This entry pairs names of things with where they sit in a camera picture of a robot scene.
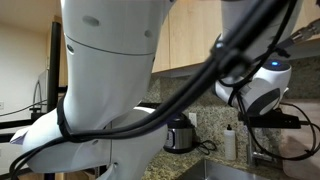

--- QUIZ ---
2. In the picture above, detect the black silver pressure cooker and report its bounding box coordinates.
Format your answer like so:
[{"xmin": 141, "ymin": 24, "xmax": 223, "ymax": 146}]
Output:
[{"xmin": 162, "ymin": 114, "xmax": 196, "ymax": 155}]

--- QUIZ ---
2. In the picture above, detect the white soap dispenser bottle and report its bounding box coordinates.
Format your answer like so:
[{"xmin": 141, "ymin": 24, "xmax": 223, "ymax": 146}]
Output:
[{"xmin": 223, "ymin": 124, "xmax": 237, "ymax": 162}]

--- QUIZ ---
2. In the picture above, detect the stainless steel sink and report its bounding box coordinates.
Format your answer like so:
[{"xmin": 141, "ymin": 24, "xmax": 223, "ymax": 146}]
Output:
[{"xmin": 175, "ymin": 157, "xmax": 272, "ymax": 180}]

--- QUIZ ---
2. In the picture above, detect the black vertical pole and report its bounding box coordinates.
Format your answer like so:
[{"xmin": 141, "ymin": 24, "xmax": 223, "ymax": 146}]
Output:
[{"xmin": 46, "ymin": 21, "xmax": 63, "ymax": 116}]

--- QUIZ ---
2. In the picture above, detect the white paper sheet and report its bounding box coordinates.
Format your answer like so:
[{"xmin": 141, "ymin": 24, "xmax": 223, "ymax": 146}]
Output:
[{"xmin": 9, "ymin": 126, "xmax": 31, "ymax": 146}]

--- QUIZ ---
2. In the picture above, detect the white wall outlet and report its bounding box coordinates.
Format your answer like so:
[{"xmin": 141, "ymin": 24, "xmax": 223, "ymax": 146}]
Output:
[{"xmin": 188, "ymin": 112, "xmax": 198, "ymax": 128}]

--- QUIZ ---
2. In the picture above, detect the black cooker power cord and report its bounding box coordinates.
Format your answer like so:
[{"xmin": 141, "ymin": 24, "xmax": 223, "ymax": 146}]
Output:
[{"xmin": 194, "ymin": 139, "xmax": 218, "ymax": 156}]

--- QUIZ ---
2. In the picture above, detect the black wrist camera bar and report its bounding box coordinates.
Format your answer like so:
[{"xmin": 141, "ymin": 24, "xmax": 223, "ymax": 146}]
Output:
[{"xmin": 237, "ymin": 110, "xmax": 312, "ymax": 130}]

